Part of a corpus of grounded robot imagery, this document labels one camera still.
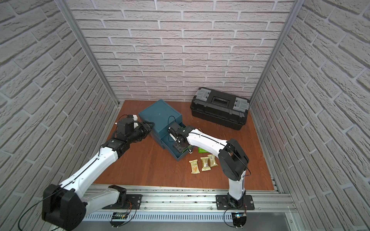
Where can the teal drawer cabinet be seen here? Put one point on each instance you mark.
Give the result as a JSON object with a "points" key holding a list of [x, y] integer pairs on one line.
{"points": [[162, 115]]}

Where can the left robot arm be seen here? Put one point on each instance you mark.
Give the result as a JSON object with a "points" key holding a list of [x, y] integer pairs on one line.
{"points": [[65, 205]]}

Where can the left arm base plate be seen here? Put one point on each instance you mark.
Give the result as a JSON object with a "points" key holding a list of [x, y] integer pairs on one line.
{"points": [[127, 201]]}

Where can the aluminium mounting rail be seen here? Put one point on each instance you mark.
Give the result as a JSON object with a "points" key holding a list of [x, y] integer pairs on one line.
{"points": [[177, 199]]}

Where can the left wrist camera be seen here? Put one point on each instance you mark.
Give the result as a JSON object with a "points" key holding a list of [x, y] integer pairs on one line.
{"points": [[133, 117]]}

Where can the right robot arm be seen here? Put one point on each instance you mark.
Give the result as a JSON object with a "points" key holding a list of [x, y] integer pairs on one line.
{"points": [[233, 160]]}

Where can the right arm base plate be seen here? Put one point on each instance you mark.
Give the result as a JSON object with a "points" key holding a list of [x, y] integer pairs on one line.
{"points": [[226, 201]]}

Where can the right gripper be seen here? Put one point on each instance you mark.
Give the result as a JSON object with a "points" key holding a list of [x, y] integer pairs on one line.
{"points": [[179, 148]]}

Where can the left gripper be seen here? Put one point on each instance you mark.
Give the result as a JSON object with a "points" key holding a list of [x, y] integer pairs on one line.
{"points": [[146, 127]]}

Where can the yellow cookie packet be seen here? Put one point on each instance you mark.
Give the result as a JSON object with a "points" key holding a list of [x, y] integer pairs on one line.
{"points": [[194, 166], [205, 164], [212, 160]]}

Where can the corner aluminium profile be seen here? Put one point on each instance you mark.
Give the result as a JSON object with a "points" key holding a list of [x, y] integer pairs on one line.
{"points": [[70, 19], [279, 43]]}

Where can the black plastic toolbox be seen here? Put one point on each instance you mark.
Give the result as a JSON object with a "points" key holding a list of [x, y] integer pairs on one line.
{"points": [[220, 108]]}

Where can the right controller board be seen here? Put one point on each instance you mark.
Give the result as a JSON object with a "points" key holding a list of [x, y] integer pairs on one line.
{"points": [[239, 219]]}

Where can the right corner aluminium profile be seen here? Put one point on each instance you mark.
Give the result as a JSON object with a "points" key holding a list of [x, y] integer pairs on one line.
{"points": [[279, 43]]}

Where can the green cookie packet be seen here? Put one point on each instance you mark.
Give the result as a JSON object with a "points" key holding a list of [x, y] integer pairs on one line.
{"points": [[200, 150]]}

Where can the left controller board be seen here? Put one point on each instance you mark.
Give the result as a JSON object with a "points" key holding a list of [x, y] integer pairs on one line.
{"points": [[119, 218]]}

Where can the left corner aluminium profile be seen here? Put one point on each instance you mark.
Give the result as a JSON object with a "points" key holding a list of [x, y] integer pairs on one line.
{"points": [[70, 19]]}

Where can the controller board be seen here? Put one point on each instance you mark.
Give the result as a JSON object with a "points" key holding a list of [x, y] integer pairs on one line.
{"points": [[119, 218], [239, 219]]}

